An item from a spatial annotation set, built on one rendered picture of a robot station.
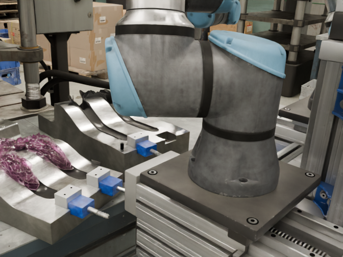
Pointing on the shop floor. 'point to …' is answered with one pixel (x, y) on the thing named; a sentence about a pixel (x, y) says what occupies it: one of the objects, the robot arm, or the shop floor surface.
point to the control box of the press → (61, 34)
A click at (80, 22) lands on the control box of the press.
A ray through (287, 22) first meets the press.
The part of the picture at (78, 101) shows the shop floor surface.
